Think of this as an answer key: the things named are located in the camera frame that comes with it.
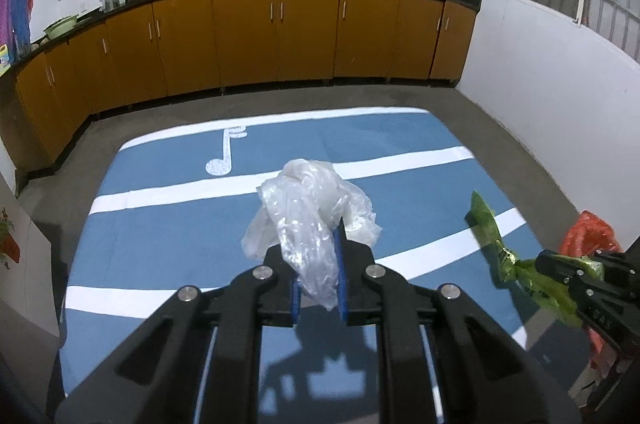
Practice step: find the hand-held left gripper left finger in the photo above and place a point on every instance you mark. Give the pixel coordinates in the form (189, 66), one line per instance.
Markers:
(296, 304)

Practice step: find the white cabinet with flower sticker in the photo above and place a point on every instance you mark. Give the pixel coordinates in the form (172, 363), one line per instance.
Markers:
(30, 264)

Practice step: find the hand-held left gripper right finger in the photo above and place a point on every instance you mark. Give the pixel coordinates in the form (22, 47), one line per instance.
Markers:
(341, 284)

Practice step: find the wooden lower kitchen cabinets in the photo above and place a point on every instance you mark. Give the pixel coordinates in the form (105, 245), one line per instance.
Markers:
(250, 39)

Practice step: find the clear plastic bag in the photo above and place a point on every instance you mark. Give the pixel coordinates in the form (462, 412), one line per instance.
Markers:
(305, 204)

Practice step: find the green basin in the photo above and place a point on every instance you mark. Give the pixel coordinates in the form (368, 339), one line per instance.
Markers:
(60, 27)

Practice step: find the yellow-green plastic bag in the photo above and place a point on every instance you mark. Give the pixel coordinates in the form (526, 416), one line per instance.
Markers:
(487, 224)

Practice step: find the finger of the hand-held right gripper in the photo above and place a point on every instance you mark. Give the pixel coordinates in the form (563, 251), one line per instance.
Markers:
(560, 271)

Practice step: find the red plastic bag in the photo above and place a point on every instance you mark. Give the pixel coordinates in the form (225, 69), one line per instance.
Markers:
(585, 234)

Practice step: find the blue white striped mat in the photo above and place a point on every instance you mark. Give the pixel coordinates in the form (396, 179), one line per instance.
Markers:
(200, 214)

